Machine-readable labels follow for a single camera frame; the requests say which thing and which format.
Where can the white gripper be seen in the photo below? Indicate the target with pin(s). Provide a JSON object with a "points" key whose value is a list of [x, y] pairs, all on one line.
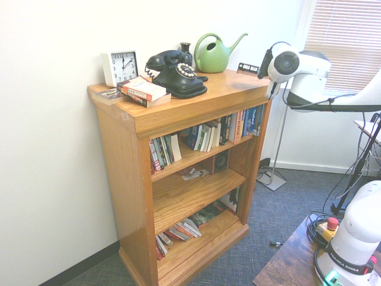
{"points": [[273, 89]]}

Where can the blue Greg Bear paperback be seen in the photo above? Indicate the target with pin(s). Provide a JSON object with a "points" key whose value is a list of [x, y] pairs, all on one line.
{"points": [[248, 67]]}

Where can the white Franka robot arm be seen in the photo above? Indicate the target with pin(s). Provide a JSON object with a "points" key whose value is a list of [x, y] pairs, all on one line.
{"points": [[312, 68]]}

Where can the blue Thailand guide book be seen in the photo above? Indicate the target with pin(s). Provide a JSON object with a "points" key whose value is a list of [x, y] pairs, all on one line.
{"points": [[254, 119]]}

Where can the blue spine guide book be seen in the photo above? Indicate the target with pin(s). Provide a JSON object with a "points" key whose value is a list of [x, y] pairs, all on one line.
{"points": [[246, 122]]}

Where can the orange spine book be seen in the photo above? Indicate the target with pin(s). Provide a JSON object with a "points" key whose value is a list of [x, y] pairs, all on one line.
{"points": [[238, 128]]}

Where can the cream spine book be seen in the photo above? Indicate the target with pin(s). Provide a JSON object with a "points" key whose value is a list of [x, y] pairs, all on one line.
{"points": [[232, 128]]}

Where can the black spine thick book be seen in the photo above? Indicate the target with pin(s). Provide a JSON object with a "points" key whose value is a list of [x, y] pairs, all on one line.
{"points": [[224, 131]]}

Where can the green and white book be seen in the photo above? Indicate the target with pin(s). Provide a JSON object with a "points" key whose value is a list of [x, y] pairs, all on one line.
{"points": [[204, 137]]}

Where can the blue cover upright book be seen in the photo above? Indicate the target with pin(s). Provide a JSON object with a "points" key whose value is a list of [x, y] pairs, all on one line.
{"points": [[193, 138]]}

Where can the white page leaning book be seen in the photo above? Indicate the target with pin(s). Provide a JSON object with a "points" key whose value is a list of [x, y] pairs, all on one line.
{"points": [[177, 147]]}

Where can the black and white standing book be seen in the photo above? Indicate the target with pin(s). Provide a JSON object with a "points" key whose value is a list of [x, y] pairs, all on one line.
{"points": [[232, 199]]}

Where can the red and white spine book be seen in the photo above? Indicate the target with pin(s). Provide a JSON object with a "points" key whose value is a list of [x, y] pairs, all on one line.
{"points": [[154, 156]]}

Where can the dark green cover book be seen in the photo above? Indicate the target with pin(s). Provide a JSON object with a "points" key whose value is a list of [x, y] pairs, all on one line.
{"points": [[208, 214]]}

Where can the dark cover flat book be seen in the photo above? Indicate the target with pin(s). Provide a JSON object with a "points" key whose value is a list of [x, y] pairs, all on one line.
{"points": [[107, 96]]}

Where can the white grey lying book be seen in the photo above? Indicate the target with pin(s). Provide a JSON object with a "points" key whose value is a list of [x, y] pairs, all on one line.
{"points": [[192, 228]]}

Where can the orange cover lying book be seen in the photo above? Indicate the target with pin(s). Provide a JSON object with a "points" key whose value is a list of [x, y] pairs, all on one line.
{"points": [[178, 233]]}

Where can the green watering can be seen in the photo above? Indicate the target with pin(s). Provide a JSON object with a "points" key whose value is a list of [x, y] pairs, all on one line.
{"points": [[212, 61]]}

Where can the white shade floor lamp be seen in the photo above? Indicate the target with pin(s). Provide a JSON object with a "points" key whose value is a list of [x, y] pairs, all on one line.
{"points": [[278, 140]]}

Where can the white page paperback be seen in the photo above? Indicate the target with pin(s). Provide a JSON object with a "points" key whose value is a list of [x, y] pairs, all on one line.
{"points": [[215, 134]]}

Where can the dark small vase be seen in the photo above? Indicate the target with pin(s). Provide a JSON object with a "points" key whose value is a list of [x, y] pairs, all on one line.
{"points": [[185, 49]]}

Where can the black rotary telephone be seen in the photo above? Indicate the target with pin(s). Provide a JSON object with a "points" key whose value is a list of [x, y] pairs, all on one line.
{"points": [[178, 80]]}

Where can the window blinds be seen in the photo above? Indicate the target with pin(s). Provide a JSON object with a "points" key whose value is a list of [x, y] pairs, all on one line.
{"points": [[342, 29]]}

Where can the dark round speaker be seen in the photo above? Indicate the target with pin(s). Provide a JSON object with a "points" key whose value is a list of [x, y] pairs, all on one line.
{"points": [[221, 161]]}

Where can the stacked orange books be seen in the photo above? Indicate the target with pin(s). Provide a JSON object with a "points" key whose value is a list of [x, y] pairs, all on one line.
{"points": [[157, 102]]}

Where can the orange and white paperback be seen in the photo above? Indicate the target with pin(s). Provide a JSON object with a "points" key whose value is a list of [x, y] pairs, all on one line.
{"points": [[144, 88]]}

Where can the light wooden side table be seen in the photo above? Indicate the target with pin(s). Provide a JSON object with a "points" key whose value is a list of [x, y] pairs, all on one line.
{"points": [[367, 129]]}

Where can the green spine paperback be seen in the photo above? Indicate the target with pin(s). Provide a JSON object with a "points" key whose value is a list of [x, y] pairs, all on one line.
{"points": [[169, 149]]}

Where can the loose photo cards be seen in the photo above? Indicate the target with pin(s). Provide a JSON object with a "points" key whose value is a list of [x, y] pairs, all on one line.
{"points": [[192, 174]]}

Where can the dark spine paperback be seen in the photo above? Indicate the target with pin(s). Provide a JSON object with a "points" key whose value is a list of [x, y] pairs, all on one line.
{"points": [[162, 152]]}

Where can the black tripod stand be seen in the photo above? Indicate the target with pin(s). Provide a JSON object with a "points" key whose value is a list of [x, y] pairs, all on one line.
{"points": [[360, 167]]}

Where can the white square clock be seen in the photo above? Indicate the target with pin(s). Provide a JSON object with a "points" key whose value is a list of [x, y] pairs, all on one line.
{"points": [[122, 67]]}

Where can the wooden bookcase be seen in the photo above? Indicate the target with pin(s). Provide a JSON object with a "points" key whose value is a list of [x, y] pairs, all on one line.
{"points": [[125, 167]]}

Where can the yellow emergency stop button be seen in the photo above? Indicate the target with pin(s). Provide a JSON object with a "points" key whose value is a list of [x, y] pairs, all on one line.
{"points": [[331, 225]]}

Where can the small black floor item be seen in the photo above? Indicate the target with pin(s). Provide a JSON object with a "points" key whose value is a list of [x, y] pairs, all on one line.
{"points": [[276, 244]]}

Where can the red and white leaning books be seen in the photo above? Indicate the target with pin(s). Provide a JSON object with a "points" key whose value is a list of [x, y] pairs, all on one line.
{"points": [[160, 247]]}

